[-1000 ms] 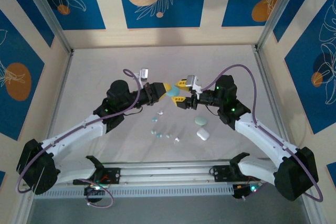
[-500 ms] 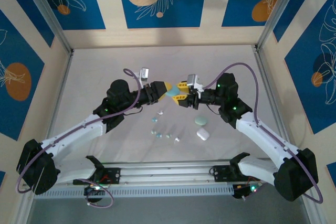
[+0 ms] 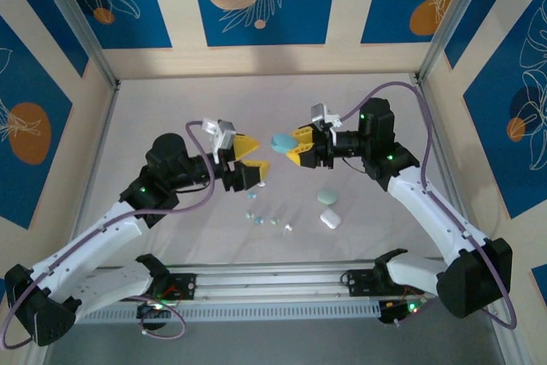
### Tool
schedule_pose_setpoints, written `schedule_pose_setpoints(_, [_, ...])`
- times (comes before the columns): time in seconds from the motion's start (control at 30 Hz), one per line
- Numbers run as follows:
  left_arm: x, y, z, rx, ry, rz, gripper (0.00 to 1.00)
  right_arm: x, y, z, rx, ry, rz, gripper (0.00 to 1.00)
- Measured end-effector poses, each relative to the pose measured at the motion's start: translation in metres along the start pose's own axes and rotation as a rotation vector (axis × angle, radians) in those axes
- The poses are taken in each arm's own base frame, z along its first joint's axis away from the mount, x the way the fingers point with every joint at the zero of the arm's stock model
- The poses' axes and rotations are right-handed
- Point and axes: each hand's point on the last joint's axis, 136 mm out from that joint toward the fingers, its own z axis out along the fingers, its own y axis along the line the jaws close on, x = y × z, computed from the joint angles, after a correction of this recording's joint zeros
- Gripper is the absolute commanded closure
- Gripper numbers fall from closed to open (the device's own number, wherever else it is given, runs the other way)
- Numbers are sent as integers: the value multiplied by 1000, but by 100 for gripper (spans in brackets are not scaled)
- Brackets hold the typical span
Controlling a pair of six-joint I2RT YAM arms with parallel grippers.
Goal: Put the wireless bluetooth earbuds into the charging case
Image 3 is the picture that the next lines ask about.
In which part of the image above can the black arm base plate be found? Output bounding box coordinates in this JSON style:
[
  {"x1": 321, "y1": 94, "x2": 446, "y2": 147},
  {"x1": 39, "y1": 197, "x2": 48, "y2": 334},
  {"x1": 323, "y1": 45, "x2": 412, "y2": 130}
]
[
  {"x1": 149, "y1": 273, "x2": 198, "y2": 302},
  {"x1": 341, "y1": 268, "x2": 424, "y2": 297}
]

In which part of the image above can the black controller board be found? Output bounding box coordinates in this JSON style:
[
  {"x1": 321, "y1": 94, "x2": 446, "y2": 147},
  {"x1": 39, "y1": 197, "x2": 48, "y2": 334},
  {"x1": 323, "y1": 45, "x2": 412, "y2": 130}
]
[
  {"x1": 135, "y1": 299, "x2": 173, "y2": 333},
  {"x1": 378, "y1": 298, "x2": 424, "y2": 328}
]

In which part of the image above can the grey slotted cable duct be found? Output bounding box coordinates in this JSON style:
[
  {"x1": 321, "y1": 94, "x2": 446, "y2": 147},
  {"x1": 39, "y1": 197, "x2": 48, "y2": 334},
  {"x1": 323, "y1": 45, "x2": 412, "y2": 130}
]
[{"x1": 76, "y1": 298, "x2": 382, "y2": 324}]

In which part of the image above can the aluminium side rail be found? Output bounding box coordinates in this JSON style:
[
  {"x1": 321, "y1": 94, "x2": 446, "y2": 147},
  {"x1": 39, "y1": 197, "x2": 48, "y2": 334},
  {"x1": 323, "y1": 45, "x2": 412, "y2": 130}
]
[
  {"x1": 410, "y1": 74, "x2": 529, "y2": 365},
  {"x1": 21, "y1": 82, "x2": 122, "y2": 365}
]

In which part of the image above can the aluminium frame post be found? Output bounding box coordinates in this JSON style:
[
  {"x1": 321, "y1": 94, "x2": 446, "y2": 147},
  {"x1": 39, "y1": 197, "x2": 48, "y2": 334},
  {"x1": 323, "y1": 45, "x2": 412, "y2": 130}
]
[
  {"x1": 29, "y1": 0, "x2": 122, "y2": 91},
  {"x1": 416, "y1": 0, "x2": 501, "y2": 86}
]

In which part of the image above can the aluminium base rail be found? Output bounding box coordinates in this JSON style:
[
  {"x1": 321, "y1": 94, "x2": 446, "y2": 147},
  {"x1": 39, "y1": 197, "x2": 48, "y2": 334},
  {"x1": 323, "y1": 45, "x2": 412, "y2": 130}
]
[{"x1": 93, "y1": 258, "x2": 445, "y2": 300}]

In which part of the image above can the blue earbud charging case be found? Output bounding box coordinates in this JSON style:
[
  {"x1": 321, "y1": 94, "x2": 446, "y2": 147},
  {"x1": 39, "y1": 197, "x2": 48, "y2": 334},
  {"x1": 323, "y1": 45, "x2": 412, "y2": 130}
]
[{"x1": 270, "y1": 132, "x2": 300, "y2": 155}]

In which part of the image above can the white earbud charging case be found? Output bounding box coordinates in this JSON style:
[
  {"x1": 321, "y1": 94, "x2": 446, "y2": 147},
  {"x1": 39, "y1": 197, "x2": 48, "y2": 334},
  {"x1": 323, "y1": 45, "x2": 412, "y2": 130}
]
[{"x1": 319, "y1": 208, "x2": 342, "y2": 230}]

